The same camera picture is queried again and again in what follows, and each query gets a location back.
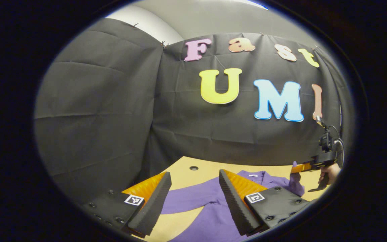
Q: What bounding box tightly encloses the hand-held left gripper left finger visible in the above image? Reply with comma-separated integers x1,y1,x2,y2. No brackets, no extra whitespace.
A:
79,171,172,238

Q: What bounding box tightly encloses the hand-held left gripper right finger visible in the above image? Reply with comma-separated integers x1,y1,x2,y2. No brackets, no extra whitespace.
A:
219,169,315,236

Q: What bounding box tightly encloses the purple knit shirt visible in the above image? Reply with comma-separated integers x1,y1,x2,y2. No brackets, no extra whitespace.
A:
160,161,305,242

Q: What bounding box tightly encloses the black backdrop cloth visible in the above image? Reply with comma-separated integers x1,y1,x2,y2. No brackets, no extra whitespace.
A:
34,17,348,205

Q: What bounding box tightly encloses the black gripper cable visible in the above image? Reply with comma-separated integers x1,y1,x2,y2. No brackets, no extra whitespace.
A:
328,125,345,166

